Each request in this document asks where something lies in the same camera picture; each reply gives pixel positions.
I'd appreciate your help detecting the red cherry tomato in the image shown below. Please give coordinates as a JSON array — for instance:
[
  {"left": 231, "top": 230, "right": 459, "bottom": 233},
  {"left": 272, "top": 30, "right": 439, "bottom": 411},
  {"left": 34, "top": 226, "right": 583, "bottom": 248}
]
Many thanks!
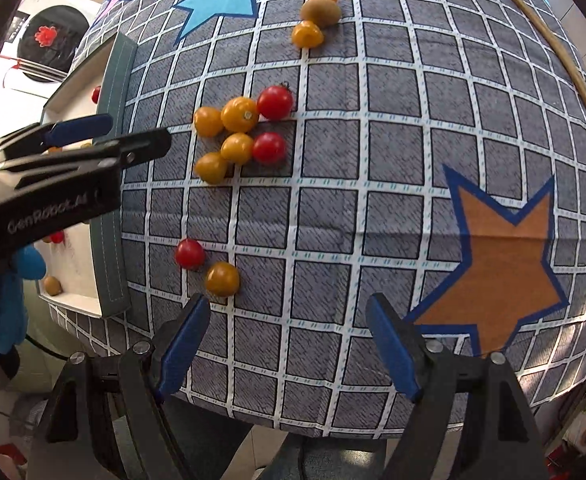
[
  {"left": 175, "top": 238, "right": 206, "bottom": 270},
  {"left": 91, "top": 86, "right": 102, "bottom": 104},
  {"left": 252, "top": 132, "right": 287, "bottom": 165},
  {"left": 256, "top": 84, "right": 294, "bottom": 122},
  {"left": 42, "top": 231, "right": 65, "bottom": 244}
]

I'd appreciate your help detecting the grey checked star tablecloth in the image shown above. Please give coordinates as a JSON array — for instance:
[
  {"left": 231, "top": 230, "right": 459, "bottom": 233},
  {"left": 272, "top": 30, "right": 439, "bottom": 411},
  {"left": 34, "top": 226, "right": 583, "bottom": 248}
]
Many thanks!
[{"left": 49, "top": 0, "right": 586, "bottom": 438}]

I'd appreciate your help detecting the shallow cardboard tray box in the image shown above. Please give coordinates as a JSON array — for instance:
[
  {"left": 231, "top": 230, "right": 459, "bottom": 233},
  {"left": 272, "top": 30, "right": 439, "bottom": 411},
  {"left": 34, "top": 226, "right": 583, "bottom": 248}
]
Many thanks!
[{"left": 36, "top": 32, "right": 136, "bottom": 318}]

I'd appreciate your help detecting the white washing machine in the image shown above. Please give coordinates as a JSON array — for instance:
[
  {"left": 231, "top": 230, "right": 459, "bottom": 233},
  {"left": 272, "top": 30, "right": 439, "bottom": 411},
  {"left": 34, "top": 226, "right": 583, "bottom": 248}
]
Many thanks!
[{"left": 0, "top": 0, "right": 104, "bottom": 101}]

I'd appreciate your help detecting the blue gloved hand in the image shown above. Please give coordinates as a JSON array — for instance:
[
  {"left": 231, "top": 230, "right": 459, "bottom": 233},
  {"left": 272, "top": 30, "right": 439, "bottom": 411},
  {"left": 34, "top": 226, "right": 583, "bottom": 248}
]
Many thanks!
[{"left": 0, "top": 244, "right": 48, "bottom": 391}]

